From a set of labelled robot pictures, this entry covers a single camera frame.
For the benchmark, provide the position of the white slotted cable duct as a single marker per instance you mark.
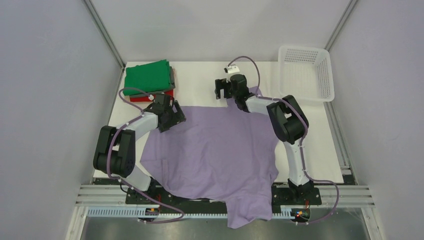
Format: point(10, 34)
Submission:
point(141, 212)

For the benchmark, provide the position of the aluminium frame rails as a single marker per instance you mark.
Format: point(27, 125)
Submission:
point(355, 218)

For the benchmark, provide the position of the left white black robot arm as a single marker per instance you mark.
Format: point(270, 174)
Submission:
point(115, 152)

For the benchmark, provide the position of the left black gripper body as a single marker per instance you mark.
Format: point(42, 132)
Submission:
point(172, 119)

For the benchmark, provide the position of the green folded t-shirt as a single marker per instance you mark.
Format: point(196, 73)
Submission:
point(150, 77)

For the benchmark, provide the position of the purple t-shirt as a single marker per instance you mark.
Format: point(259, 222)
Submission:
point(218, 153)

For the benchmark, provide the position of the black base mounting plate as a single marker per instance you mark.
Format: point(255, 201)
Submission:
point(282, 195)

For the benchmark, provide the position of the red folded t-shirt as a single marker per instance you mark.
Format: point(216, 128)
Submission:
point(140, 98)

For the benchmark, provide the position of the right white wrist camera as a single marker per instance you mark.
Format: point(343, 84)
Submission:
point(232, 69)

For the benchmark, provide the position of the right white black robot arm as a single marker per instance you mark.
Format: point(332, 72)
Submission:
point(288, 121)

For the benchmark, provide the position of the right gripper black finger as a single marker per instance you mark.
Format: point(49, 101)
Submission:
point(227, 90)
point(218, 88)

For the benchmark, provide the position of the white perforated plastic basket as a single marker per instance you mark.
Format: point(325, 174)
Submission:
point(306, 73)

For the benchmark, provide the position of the grey folded t-shirt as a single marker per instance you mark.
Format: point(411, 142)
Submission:
point(172, 82)

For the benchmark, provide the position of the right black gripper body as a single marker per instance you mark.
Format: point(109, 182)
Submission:
point(235, 95)

